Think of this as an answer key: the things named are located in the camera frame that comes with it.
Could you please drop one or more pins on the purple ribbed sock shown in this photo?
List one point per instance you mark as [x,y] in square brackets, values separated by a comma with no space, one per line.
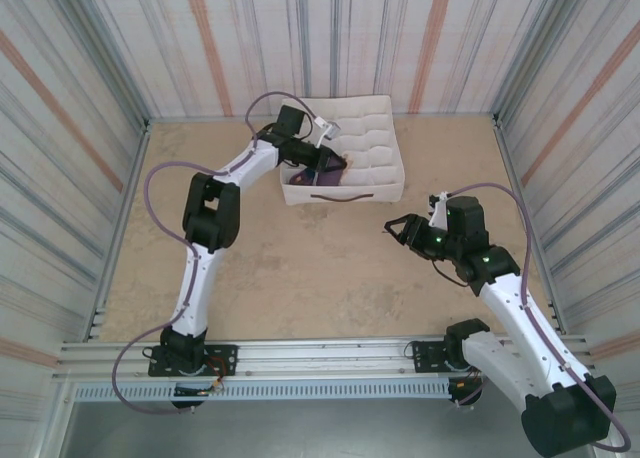
[301,179]
[332,179]

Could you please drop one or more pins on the white fabric divider box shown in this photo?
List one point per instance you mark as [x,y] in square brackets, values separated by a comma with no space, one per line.
[372,138]

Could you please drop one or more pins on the aluminium side frame rail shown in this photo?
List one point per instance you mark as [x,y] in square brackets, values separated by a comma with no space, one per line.
[514,178]
[119,223]

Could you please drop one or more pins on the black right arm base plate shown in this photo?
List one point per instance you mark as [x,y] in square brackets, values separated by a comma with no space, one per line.
[425,358]

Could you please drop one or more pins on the aluminium mounting rail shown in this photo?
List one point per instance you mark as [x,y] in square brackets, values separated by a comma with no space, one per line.
[325,358]

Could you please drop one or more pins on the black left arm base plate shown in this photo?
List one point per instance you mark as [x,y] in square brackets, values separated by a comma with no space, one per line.
[225,353]

